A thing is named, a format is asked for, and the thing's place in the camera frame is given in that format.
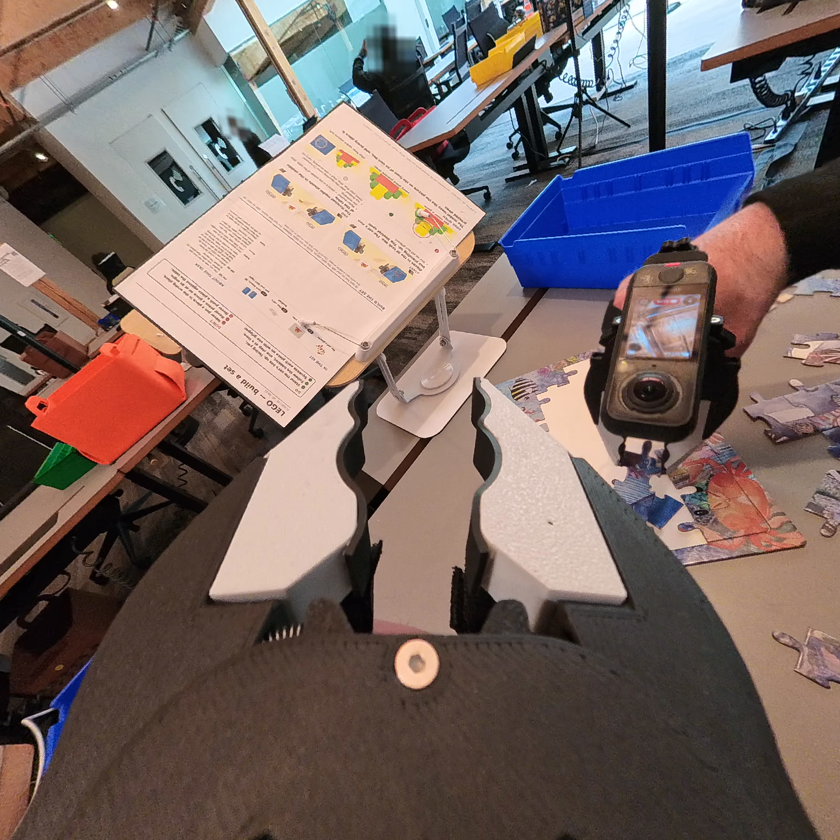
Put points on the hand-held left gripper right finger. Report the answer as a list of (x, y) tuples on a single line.
[(551, 525)]

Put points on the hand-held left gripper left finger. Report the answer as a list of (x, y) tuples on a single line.
[(289, 525)]

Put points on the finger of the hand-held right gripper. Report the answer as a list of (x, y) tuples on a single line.
[(624, 450), (686, 447)]

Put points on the dark blue whale eye piece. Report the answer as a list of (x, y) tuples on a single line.
[(640, 482)]

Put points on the sea print jigsaw puzzle board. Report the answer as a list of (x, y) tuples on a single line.
[(577, 420)]

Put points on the purple blue edge puzzle piece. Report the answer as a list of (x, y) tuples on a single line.
[(551, 380)]

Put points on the person's right forearm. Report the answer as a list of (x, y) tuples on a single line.
[(807, 223)]

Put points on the person's right hand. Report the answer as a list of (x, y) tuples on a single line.
[(748, 262)]

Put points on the blue plastic bin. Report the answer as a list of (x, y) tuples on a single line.
[(590, 256), (69, 702)]

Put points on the grey blue white puzzle piece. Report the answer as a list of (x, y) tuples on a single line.
[(794, 410)]

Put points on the round clear disc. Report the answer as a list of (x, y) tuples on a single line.
[(439, 380)]

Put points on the orange plastic bin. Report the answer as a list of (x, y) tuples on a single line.
[(111, 400)]

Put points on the green plastic bin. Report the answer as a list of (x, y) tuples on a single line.
[(62, 469)]

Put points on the pale wooden stand board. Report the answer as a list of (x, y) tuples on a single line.
[(148, 328)]

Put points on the white paper holder bar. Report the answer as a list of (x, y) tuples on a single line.
[(410, 302)]

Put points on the grey desk with brown edge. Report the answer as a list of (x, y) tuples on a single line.
[(39, 518)]

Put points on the white printed instruction sheet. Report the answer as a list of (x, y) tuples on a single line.
[(262, 275)]

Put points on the black tripod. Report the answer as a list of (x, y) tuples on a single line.
[(579, 98)]

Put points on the black vertical pole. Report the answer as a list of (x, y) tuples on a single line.
[(656, 72)]

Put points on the long brown desk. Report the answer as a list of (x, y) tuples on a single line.
[(459, 111)]

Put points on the black slanted pole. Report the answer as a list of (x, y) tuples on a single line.
[(39, 344)]

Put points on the yellow plastic bin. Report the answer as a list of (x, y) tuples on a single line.
[(495, 65)]

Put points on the wooden desk with black legs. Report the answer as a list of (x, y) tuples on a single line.
[(768, 39)]

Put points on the white paper notice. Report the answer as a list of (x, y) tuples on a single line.
[(19, 264)]

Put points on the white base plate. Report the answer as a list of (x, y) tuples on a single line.
[(479, 358)]

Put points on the grey metal bracket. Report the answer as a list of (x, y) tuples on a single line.
[(413, 388)]

